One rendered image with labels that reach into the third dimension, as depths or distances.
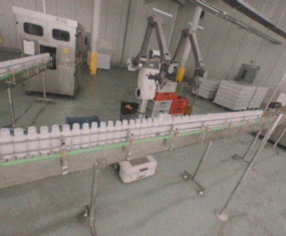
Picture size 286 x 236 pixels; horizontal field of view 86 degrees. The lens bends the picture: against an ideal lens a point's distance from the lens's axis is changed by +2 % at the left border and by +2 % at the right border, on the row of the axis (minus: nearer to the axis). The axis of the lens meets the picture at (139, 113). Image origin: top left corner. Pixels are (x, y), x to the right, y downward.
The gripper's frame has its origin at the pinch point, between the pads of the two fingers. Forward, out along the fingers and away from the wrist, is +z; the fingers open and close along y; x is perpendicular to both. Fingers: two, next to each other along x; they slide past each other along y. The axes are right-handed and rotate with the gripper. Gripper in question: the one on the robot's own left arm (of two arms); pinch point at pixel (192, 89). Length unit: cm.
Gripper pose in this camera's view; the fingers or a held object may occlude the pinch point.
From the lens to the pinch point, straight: 173.2
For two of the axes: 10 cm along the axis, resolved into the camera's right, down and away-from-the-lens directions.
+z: -1.8, 9.1, 3.8
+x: -8.5, 0.5, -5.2
